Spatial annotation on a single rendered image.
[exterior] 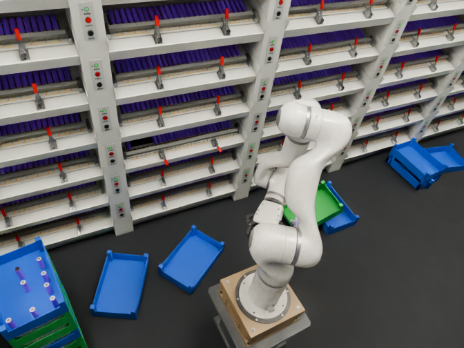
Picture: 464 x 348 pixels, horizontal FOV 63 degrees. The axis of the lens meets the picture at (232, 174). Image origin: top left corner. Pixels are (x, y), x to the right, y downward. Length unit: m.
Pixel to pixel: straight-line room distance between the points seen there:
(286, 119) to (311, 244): 0.38
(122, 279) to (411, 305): 1.46
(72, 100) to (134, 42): 0.31
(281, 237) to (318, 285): 0.93
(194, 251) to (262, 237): 0.92
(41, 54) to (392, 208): 2.07
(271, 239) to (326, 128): 0.37
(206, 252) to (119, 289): 0.47
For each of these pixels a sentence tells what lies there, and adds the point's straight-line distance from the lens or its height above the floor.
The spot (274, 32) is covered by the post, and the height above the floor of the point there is 1.06.
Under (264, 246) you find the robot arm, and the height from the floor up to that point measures 0.79.
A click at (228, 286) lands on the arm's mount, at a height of 0.39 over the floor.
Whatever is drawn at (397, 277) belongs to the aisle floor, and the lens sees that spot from 2.29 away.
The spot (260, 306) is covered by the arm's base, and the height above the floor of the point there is 0.41.
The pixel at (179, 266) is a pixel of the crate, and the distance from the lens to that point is 2.01.
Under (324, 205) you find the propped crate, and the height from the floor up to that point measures 0.09.
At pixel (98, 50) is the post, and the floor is 1.07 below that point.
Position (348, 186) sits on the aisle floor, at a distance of 2.57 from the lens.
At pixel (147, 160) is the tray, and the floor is 0.49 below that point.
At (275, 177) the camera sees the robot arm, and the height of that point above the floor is 0.66.
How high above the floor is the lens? 1.76
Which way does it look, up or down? 47 degrees down
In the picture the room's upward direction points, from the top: 9 degrees clockwise
